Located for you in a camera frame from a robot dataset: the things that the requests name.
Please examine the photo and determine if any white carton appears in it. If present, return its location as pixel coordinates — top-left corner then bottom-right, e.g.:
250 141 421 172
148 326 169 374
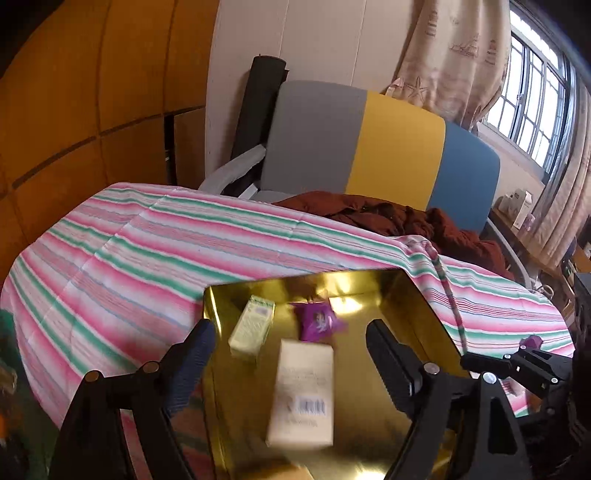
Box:
512 189 534 230

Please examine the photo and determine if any wooden side desk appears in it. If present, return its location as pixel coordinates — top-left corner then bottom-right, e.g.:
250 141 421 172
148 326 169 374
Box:
489 208 573 296

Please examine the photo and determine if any small green and white box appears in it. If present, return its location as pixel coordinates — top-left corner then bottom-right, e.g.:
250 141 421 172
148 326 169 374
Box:
228 295 276 361

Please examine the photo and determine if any pink green striped tablecloth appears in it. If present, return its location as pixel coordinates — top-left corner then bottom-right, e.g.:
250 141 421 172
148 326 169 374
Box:
0 182 573 480

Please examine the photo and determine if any beige printed curtain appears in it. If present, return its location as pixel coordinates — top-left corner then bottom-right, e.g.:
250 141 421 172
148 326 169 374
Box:
381 0 511 134

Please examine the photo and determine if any orange wooden wardrobe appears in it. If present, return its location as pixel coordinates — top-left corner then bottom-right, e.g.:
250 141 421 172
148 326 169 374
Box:
0 0 220 278

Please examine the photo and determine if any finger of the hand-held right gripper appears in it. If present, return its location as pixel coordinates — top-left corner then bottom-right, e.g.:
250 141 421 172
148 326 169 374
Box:
461 352 520 380

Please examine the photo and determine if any beige pleated curtain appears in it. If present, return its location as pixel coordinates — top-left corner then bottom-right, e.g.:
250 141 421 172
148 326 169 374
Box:
531 120 591 268

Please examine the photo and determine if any grey yellow blue chair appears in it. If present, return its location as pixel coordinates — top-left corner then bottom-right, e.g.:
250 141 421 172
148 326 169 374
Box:
252 79 502 232

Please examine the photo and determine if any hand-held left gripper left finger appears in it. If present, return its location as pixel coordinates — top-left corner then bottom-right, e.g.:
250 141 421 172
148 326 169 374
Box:
48 318 218 480

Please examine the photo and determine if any gold metal box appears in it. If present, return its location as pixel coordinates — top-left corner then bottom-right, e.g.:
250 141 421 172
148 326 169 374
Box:
203 268 467 480

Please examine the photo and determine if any white foam tube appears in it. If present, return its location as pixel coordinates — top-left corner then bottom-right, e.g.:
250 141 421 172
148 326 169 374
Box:
198 144 267 199

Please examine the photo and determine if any purple candy packet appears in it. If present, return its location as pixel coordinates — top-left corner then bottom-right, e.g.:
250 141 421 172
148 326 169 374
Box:
290 295 348 343

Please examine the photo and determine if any black rolled mat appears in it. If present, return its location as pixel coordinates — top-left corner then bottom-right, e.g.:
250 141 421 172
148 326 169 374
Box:
229 55 291 162

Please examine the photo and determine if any dark red jacket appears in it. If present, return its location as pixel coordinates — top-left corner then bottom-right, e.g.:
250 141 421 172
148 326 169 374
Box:
272 191 515 280

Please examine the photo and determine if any cream cardboard box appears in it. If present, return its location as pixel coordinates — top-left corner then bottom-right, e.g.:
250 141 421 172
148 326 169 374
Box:
265 338 335 448

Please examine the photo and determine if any barred window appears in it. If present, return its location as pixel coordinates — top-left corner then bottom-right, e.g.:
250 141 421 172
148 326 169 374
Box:
480 9 578 185

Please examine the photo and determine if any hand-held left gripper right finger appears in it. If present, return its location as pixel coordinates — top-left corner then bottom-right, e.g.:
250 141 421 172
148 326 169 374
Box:
366 319 532 480

